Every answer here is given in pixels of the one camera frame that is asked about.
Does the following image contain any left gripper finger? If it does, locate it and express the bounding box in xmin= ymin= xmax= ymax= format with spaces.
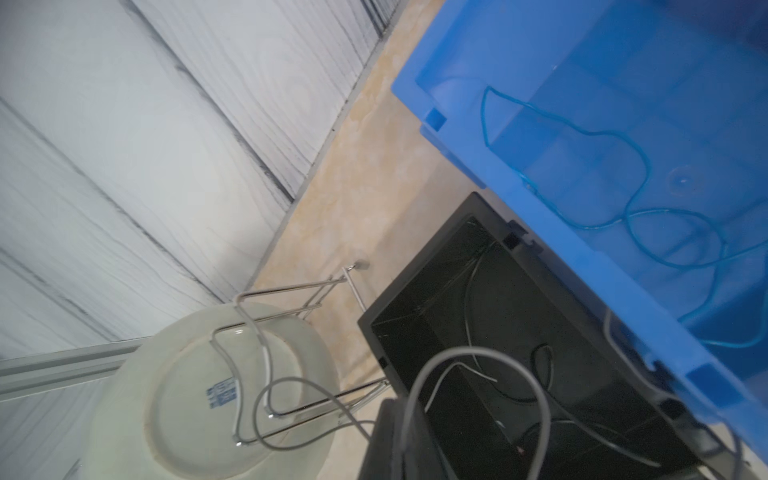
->
xmin=358 ymin=398 xmax=444 ymax=480

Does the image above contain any blue cable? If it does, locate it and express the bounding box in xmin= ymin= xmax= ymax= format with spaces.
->
xmin=479 ymin=85 xmax=768 ymax=350

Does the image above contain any black storage bin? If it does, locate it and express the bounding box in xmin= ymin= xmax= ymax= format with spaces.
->
xmin=359 ymin=194 xmax=741 ymax=479

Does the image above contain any white plate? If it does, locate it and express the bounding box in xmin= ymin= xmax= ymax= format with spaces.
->
xmin=81 ymin=304 xmax=333 ymax=479

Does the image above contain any blue storage bin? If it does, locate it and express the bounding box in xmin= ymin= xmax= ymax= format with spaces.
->
xmin=392 ymin=1 xmax=767 ymax=457

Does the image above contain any left aluminium frame post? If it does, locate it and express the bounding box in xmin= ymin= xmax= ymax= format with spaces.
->
xmin=1 ymin=337 xmax=148 ymax=402

